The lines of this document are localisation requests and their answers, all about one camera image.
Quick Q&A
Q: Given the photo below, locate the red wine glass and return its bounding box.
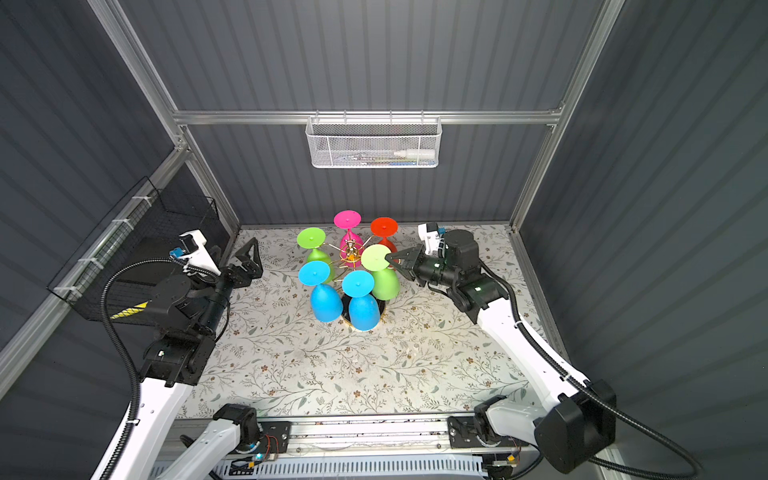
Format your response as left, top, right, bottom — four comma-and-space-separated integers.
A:
370, 217, 399, 253

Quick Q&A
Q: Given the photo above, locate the blue wine glass front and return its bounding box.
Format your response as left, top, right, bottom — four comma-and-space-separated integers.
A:
342, 270, 380, 331

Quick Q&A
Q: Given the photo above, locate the gold wine glass rack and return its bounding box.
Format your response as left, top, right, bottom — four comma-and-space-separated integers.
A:
334, 237, 386, 332

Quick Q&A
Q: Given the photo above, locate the blue wine glass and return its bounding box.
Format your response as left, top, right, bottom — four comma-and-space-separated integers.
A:
342, 270, 380, 331
298, 261, 343, 323

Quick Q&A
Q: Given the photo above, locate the floral table mat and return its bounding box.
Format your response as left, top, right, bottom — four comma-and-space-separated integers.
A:
179, 228, 538, 419

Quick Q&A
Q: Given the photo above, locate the white wire mesh basket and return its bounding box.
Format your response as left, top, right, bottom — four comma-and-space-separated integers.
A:
305, 113, 443, 169

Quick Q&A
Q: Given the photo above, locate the light green wine glass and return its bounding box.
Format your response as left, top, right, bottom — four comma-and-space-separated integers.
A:
361, 244, 400, 301

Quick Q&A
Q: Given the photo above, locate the left black cable conduit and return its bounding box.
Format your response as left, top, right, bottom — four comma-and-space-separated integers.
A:
98, 257, 208, 480

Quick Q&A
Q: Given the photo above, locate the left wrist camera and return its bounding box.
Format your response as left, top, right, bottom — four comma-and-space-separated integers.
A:
169, 229, 221, 278

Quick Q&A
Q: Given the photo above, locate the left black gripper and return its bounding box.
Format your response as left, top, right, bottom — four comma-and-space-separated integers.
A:
184, 238, 260, 341

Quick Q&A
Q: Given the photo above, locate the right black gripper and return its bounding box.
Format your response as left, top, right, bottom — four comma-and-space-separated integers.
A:
386, 245, 458, 290

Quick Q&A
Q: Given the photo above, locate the black wire basket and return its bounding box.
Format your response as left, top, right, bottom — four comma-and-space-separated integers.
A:
47, 172, 230, 322

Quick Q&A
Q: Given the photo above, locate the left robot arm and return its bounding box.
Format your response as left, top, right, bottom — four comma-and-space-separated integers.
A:
93, 230, 264, 479

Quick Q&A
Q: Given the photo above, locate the black cable conduit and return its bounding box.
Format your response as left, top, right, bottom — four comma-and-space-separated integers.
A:
98, 257, 208, 480
476, 260, 703, 480

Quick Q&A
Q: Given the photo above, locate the blue wine glass left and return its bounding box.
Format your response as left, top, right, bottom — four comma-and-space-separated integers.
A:
298, 261, 343, 323

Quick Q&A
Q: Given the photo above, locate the pink wine glass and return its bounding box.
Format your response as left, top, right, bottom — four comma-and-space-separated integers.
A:
334, 210, 364, 268

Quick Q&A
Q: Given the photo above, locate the white marker in basket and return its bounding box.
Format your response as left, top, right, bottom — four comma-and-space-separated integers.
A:
393, 149, 437, 162

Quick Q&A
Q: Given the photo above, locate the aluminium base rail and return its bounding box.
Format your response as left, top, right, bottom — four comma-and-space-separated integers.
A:
149, 412, 601, 480

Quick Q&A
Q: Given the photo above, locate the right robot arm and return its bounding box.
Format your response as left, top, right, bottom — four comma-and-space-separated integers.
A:
385, 230, 616, 474

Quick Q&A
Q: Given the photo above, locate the right black cable conduit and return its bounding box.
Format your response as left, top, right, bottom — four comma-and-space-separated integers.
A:
476, 260, 703, 480

